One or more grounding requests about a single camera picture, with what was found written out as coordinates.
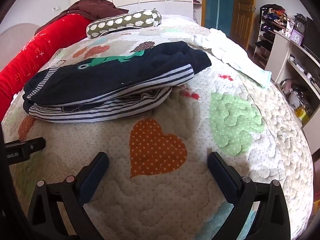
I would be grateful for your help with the teal hanging panel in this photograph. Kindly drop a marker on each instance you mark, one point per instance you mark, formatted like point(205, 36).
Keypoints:
point(217, 5)

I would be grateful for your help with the brown blanket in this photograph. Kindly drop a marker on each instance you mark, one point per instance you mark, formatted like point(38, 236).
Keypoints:
point(95, 8)

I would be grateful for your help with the quilted heart-print bedspread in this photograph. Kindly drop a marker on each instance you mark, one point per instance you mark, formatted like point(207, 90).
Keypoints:
point(175, 200)

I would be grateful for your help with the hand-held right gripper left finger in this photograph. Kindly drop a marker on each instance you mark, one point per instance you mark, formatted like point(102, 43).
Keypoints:
point(92, 178)

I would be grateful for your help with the cluttered shoe rack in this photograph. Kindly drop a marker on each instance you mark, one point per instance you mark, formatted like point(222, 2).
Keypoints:
point(270, 30)

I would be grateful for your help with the purple alarm clock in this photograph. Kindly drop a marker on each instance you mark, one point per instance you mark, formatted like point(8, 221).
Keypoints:
point(297, 38)

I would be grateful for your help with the yellow bottle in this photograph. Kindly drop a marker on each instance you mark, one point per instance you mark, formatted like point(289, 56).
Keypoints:
point(302, 113)

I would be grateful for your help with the white folded cloth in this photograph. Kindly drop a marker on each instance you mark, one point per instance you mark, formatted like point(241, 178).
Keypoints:
point(225, 47)

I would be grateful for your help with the wooden door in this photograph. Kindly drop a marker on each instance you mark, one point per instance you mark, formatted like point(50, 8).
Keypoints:
point(242, 10)

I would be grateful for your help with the red bolster cushion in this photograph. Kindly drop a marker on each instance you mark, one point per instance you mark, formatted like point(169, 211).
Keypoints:
point(25, 55)

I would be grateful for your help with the white shelf unit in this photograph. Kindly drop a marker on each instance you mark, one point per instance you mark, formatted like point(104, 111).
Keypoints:
point(277, 52)

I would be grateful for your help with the white wall socket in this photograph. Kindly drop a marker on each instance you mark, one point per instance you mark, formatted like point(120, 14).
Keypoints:
point(56, 8)

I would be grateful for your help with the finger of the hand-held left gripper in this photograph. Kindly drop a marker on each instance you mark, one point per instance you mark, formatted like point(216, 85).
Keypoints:
point(32, 145)

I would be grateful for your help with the navy striped pants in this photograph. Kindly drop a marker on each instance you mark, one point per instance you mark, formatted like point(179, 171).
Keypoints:
point(120, 75)

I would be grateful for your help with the beige headboard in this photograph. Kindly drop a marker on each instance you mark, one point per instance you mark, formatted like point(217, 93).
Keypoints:
point(15, 31)

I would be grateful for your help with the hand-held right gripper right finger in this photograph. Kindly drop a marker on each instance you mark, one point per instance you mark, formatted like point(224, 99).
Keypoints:
point(225, 177)

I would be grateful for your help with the black ornate clock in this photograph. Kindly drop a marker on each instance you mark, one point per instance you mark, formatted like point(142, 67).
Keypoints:
point(300, 26)

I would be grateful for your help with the green hedgehog-print pillow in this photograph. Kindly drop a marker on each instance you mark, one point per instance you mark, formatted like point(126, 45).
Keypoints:
point(125, 21)

